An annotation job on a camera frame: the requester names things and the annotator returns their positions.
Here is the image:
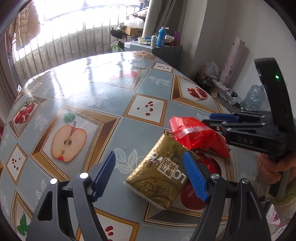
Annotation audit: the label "red foil snack bag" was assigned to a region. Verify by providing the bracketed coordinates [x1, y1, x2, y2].
[170, 116, 230, 158]

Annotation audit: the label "gold tissue pack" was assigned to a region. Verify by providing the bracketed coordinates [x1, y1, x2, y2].
[124, 134, 199, 210]

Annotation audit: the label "person right hand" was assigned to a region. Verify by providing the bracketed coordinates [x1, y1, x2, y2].
[260, 153, 296, 184]

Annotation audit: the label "large clear water jug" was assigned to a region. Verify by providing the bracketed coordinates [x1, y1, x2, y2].
[242, 84, 267, 111]

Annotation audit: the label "grey storage cabinet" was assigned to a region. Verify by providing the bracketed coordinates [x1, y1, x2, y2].
[125, 41, 183, 69]

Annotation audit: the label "purple cup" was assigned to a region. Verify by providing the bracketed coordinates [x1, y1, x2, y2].
[174, 31, 181, 46]

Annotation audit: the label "blue detergent bottle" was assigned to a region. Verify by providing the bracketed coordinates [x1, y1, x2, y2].
[156, 27, 169, 47]

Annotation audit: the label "grey curtain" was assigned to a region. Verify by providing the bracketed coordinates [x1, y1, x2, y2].
[142, 0, 188, 37]

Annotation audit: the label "quilted beige blanket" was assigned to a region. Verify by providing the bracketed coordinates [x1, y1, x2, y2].
[15, 1, 41, 51]

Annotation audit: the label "trash pile by wall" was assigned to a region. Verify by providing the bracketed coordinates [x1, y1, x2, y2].
[194, 59, 245, 110]

